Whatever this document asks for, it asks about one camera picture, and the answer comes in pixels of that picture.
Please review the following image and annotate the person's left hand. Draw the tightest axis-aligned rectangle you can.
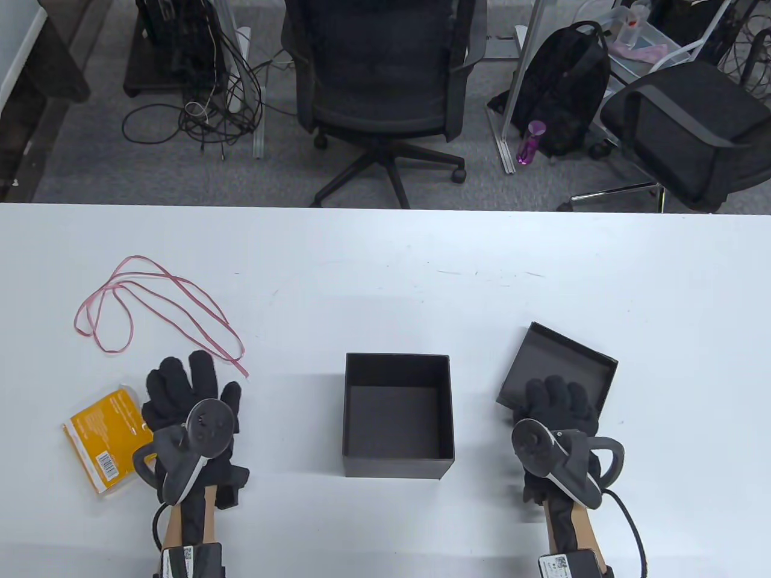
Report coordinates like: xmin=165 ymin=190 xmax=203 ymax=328
xmin=142 ymin=350 xmax=242 ymax=503

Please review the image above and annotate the person's right hand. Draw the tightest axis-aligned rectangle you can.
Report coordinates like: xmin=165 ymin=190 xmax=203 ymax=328
xmin=512 ymin=374 xmax=600 ymax=506

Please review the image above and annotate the black cardboard box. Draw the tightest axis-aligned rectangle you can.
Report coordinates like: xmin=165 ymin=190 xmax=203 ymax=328
xmin=496 ymin=322 xmax=619 ymax=422

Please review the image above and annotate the pink bow ribbon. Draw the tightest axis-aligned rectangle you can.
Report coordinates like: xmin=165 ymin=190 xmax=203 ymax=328
xmin=74 ymin=255 xmax=249 ymax=379

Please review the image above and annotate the yellow packet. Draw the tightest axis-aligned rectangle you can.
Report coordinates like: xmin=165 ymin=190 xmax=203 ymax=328
xmin=60 ymin=384 xmax=158 ymax=497

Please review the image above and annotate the black gift box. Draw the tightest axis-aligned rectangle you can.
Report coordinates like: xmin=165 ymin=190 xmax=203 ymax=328
xmin=342 ymin=353 xmax=455 ymax=480

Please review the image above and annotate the person's right forearm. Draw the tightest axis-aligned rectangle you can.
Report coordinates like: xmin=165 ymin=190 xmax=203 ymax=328
xmin=539 ymin=497 xmax=606 ymax=578

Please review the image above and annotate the person's left forearm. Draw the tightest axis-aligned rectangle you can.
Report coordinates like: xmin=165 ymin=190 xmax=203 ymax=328
xmin=154 ymin=485 xmax=223 ymax=578

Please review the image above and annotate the grey left hand controller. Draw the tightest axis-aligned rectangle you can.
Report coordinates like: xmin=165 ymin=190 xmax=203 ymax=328
xmin=133 ymin=399 xmax=236 ymax=506

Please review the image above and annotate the grey hand controller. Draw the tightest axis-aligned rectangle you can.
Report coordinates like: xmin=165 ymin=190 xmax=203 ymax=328
xmin=511 ymin=418 xmax=625 ymax=511
xmin=133 ymin=399 xmax=236 ymax=506

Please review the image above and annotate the grey right hand controller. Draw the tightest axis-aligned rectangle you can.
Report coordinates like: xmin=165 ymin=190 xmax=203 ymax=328
xmin=511 ymin=418 xmax=625 ymax=511

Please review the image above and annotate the black right wrist pack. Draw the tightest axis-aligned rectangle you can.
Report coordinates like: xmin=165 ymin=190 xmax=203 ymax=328
xmin=537 ymin=549 xmax=609 ymax=578

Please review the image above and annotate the black wrist pack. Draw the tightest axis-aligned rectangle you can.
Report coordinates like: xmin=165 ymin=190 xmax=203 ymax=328
xmin=158 ymin=543 xmax=223 ymax=578
xmin=537 ymin=549 xmax=609 ymax=578

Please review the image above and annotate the black left wrist pack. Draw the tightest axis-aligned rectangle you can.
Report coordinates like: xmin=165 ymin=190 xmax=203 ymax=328
xmin=158 ymin=543 xmax=223 ymax=578

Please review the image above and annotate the purple water bottle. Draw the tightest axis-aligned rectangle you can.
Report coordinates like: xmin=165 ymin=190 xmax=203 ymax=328
xmin=516 ymin=119 xmax=548 ymax=167

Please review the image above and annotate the black chair with grey armrest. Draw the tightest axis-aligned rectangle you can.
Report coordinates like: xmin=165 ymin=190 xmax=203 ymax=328
xmin=557 ymin=60 xmax=771 ymax=213

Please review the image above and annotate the black backpack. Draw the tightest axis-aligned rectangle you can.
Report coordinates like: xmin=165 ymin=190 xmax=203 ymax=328
xmin=487 ymin=20 xmax=612 ymax=158

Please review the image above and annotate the white desk with dark sides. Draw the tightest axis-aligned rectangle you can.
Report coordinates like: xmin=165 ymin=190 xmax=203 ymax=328
xmin=0 ymin=0 xmax=112 ymax=202

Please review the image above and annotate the black computer tower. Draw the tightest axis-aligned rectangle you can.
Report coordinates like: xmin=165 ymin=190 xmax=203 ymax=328
xmin=136 ymin=0 xmax=226 ymax=91

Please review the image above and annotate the white power strip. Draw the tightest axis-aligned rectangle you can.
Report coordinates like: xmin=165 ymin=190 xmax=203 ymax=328
xmin=229 ymin=27 xmax=251 ymax=112

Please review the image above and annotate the pink cloth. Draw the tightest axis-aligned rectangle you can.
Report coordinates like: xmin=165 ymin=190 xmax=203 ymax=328
xmin=614 ymin=39 xmax=670 ymax=62

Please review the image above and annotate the clear plastic bin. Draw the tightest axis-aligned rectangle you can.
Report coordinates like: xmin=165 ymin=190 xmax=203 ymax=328
xmin=608 ymin=0 xmax=690 ymax=67

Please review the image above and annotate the clear spray bottle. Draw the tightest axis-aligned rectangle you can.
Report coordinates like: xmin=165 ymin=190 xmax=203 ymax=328
xmin=625 ymin=0 xmax=652 ymax=48

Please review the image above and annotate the black mesh office chair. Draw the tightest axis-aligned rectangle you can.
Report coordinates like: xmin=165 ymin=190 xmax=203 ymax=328
xmin=281 ymin=0 xmax=489 ymax=210

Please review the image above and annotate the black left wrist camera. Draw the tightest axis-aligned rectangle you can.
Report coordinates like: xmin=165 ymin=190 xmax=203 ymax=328
xmin=216 ymin=465 xmax=251 ymax=511

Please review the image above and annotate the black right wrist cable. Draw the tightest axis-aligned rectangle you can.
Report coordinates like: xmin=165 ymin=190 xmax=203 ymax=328
xmin=602 ymin=489 xmax=650 ymax=578

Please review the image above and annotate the tangle of black cables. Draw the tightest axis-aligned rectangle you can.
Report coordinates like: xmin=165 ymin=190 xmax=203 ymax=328
xmin=717 ymin=0 xmax=771 ymax=100
xmin=122 ymin=18 xmax=266 ymax=160

